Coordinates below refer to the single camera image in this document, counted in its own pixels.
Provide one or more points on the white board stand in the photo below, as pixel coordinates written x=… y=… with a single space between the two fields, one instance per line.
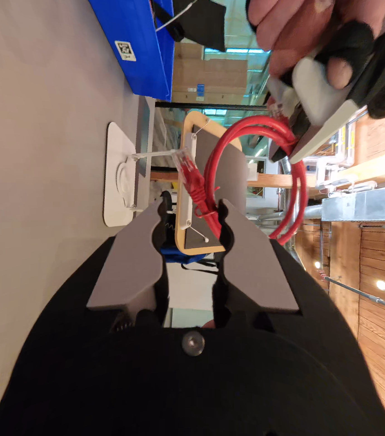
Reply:
x=117 y=190

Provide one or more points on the large cardboard box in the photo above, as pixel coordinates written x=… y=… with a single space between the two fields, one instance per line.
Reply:
x=213 y=75

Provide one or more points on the black fabric panel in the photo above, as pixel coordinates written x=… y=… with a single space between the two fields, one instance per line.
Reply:
x=202 y=24

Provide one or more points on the blue plastic bin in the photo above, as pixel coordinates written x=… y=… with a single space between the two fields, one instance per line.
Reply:
x=138 y=41

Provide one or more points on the black pole with round disc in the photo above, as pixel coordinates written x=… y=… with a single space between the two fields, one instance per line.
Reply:
x=213 y=106

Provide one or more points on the blue jacket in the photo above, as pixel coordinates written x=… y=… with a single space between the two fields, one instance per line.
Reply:
x=179 y=255

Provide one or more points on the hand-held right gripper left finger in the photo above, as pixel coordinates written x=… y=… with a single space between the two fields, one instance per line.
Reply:
x=127 y=269

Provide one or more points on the rectangular metal duct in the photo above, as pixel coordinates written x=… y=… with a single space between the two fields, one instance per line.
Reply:
x=366 y=202

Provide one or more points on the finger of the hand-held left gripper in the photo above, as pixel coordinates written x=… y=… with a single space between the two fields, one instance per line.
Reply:
x=325 y=129
x=288 y=98

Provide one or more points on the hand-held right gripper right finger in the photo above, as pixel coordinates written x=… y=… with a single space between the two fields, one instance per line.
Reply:
x=257 y=272

